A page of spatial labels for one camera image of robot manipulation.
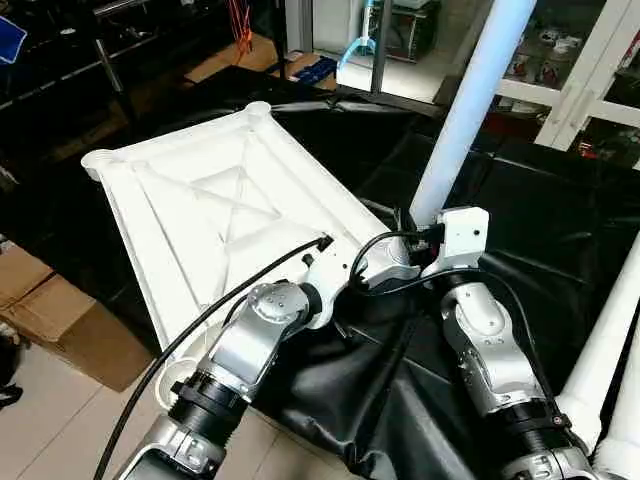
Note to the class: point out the white plastic table leg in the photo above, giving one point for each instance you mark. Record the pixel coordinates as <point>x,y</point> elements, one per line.
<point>470,110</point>
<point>625,430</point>
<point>610,340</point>

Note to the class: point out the white plastic table top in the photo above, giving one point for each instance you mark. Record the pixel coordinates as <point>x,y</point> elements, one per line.
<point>220,200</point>

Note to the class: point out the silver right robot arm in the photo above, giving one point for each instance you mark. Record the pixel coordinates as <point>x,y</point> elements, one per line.
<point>490,350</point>

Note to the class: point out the black work mat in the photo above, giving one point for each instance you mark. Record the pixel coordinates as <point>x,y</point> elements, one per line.
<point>540,210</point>

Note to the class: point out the light blue hanger hook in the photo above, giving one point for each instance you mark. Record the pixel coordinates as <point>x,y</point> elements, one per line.
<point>362,45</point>

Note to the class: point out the small blue box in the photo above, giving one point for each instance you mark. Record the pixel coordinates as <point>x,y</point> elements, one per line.
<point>312,68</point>

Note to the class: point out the white drawer cabinet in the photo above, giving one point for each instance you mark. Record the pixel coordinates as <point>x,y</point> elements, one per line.
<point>580,70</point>

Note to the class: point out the brown cardboard box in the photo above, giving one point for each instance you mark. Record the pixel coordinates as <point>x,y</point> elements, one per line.
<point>70,320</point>

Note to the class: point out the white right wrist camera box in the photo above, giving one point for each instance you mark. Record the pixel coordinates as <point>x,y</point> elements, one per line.
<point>460,240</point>

